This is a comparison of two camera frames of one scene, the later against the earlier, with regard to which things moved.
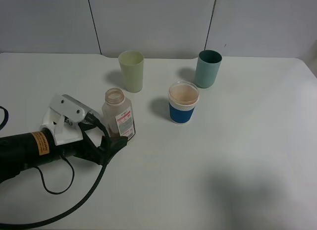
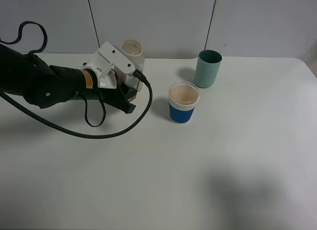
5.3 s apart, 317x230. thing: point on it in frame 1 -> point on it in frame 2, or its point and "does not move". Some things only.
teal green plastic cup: [208, 64] does not move
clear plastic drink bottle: [117, 114] -> [132, 49]
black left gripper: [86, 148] -> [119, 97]
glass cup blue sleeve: [183, 98] does not move
